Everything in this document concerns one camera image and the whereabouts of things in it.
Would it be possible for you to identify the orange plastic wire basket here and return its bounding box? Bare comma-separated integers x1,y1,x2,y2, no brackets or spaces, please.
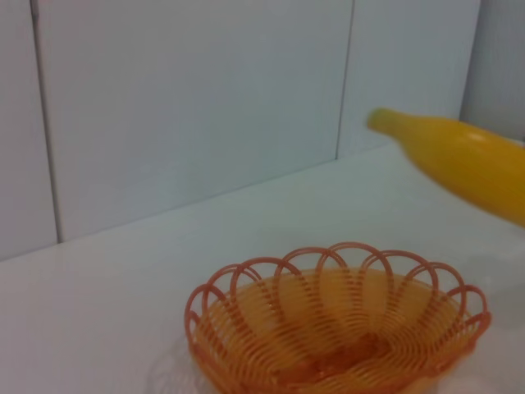
184,241,492,394

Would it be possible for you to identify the yellow banana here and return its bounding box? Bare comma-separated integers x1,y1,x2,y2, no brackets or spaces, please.
366,107,525,229

